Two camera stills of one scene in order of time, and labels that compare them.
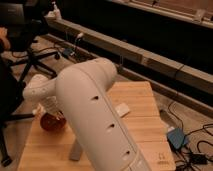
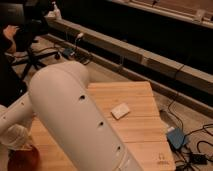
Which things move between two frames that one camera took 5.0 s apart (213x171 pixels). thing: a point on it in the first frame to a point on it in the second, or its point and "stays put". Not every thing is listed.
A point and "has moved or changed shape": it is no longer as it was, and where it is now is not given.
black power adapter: x=198 y=159 stays put
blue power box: x=66 y=52 stays put
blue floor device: x=176 y=137 stays put
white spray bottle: x=57 y=13 stays put
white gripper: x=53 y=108 to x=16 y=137
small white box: x=122 y=109 stays put
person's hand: x=5 y=43 to x=9 y=31
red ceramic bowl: x=50 y=122 has moved or changed shape
